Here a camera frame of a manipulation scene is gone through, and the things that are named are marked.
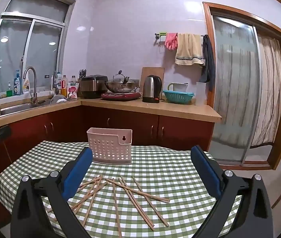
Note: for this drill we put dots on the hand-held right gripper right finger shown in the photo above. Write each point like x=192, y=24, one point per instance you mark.
x=206, y=169

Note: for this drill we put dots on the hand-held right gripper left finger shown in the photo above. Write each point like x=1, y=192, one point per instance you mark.
x=78, y=168

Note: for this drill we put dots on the pink perforated utensil holder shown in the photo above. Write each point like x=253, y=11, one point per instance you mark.
x=109, y=146

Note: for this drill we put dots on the pile of wooden chopsticks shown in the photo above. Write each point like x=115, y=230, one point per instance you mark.
x=130, y=194

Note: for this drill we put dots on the steel sink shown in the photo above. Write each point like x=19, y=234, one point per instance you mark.
x=16, y=107

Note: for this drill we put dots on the small green bottle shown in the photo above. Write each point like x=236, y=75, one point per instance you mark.
x=9, y=91

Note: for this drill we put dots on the green checked tablecloth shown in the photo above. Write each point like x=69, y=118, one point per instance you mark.
x=160, y=168

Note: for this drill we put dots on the blue dish soap bottle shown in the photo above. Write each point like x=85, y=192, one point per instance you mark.
x=17, y=84

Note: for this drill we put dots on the white bottle yellow label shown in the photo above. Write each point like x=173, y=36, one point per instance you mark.
x=26, y=85

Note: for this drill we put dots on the steel faucet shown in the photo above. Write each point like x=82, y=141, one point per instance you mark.
x=33, y=84

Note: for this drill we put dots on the red-brown kitchen cabinet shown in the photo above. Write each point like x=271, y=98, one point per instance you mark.
x=130, y=126

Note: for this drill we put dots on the wooden countertop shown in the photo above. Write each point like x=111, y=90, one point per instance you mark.
x=175, y=107

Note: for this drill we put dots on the dishes in sink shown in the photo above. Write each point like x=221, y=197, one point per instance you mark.
x=58, y=99

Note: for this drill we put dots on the white plastic container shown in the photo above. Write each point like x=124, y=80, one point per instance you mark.
x=201, y=94

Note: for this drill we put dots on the teal plastic basket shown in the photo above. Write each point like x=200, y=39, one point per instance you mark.
x=178, y=96

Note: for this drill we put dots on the pink white refill pouch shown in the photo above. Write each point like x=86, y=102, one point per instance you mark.
x=72, y=90

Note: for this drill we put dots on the wooden furniture leg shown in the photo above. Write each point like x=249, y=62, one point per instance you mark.
x=280, y=197

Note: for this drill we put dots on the knife block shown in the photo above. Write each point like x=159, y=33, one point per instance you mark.
x=79, y=86

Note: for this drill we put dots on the orange liquid bottle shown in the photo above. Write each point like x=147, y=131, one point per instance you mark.
x=64, y=86

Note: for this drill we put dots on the black rice cooker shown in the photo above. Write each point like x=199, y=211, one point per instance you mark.
x=93, y=86

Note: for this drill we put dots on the red induction cooker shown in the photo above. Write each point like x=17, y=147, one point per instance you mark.
x=120, y=96

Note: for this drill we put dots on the green white pitcher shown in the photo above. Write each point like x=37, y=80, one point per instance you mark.
x=178, y=86

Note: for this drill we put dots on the clear bottle white cap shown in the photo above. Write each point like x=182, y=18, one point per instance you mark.
x=59, y=79

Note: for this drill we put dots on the small capped bottle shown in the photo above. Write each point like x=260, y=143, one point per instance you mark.
x=73, y=79

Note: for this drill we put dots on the sliding glass door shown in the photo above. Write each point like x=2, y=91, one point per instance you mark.
x=234, y=84

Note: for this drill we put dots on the sliding window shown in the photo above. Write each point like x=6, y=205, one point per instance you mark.
x=19, y=42

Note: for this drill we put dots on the steel electric kettle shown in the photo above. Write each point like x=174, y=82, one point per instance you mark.
x=151, y=89

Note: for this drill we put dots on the striped curtain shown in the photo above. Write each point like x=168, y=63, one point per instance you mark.
x=268, y=91

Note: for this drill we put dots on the steel pot lid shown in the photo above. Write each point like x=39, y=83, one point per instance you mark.
x=120, y=77

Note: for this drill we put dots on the dark hanging cloth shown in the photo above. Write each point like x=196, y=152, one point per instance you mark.
x=208, y=62

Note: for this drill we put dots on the wooden cutting board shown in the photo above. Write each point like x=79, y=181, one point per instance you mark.
x=152, y=72

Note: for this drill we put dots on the beige towel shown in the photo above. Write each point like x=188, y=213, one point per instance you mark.
x=188, y=49

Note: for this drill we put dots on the pink rubber gloves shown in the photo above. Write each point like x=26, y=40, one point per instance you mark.
x=171, y=41

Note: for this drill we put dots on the wall towel rack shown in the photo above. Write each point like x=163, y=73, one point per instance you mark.
x=159, y=36

